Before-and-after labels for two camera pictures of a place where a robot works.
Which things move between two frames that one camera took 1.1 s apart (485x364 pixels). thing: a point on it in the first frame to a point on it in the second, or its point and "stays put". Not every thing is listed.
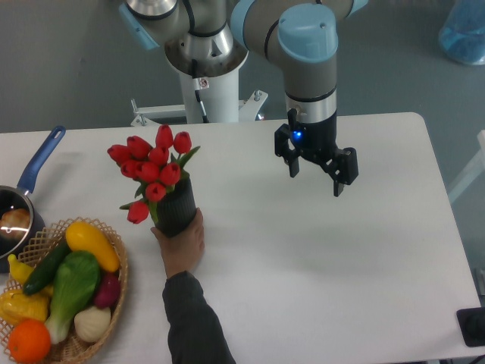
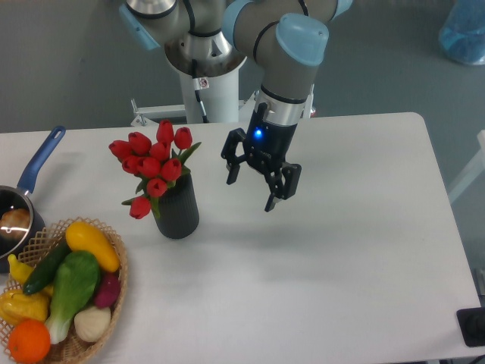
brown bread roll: [15, 224] stays put
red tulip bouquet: [157, 169] stays put
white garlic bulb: [92, 323] stays put
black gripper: [316, 142] to [268, 144]
